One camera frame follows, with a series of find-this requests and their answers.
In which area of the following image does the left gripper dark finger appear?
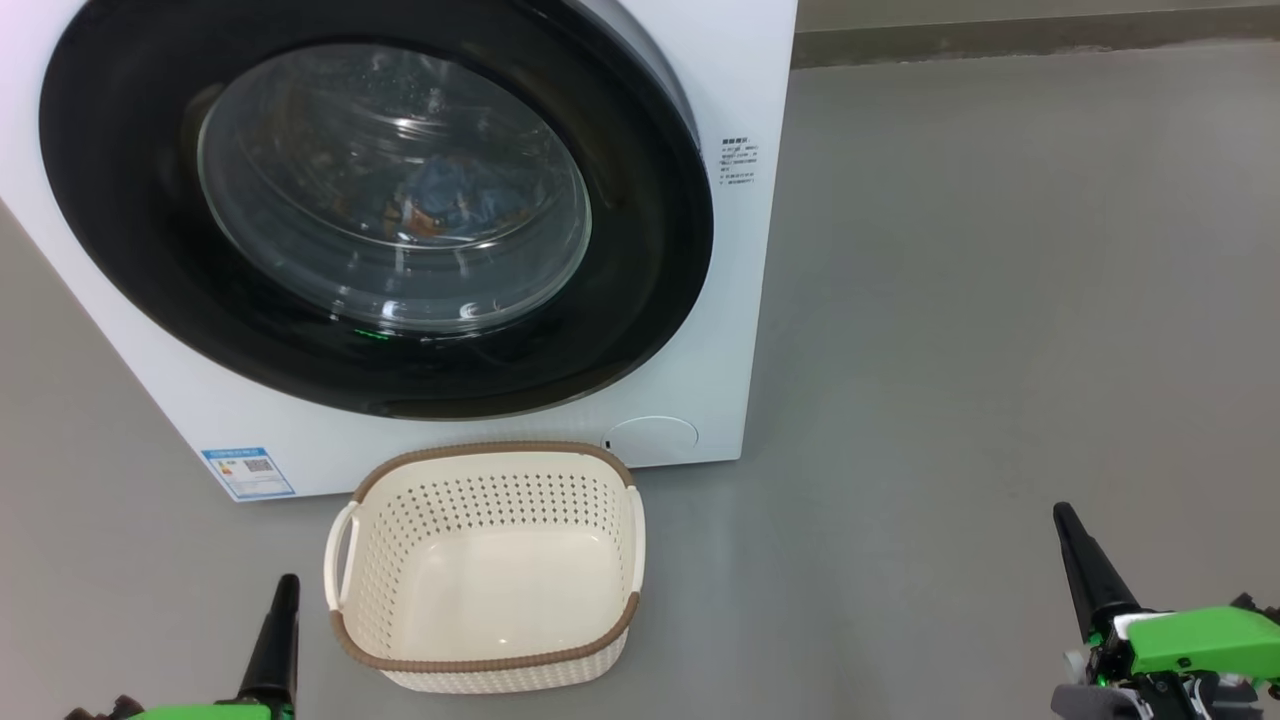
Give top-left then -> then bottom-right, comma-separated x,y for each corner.
236,573 -> 302,707

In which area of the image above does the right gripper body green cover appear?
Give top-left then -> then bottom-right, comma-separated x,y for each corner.
1065,605 -> 1280,720

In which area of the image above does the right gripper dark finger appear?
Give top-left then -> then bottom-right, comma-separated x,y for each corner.
1052,500 -> 1142,643

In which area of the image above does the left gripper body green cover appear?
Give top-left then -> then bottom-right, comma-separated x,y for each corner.
126,700 -> 294,720

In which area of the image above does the blue garment with orange specks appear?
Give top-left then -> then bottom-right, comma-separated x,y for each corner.
400,150 -> 531,241

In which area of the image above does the black glass washing machine door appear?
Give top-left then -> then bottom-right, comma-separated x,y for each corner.
38,0 -> 716,421

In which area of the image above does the cream perforated laundry basket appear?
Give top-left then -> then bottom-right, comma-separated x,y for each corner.
323,440 -> 646,694

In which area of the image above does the white front-load washing machine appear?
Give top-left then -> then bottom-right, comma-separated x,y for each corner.
0,0 -> 801,501

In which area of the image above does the blue energy label sticker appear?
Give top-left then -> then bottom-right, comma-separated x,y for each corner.
200,447 -> 297,501

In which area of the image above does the grey concrete curb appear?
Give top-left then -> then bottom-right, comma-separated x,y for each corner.
793,3 -> 1280,69

